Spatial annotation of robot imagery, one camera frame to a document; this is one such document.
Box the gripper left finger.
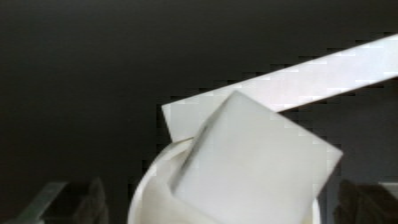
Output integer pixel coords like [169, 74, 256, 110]
[11, 178, 110, 224]

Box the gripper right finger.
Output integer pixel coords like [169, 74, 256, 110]
[334, 180, 398, 224]

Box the white round stool seat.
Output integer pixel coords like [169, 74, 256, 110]
[128, 139, 331, 224]

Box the white stool leg with tag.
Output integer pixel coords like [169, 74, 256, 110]
[174, 93, 343, 224]

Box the white right fence wall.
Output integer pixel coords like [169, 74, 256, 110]
[162, 34, 398, 142]

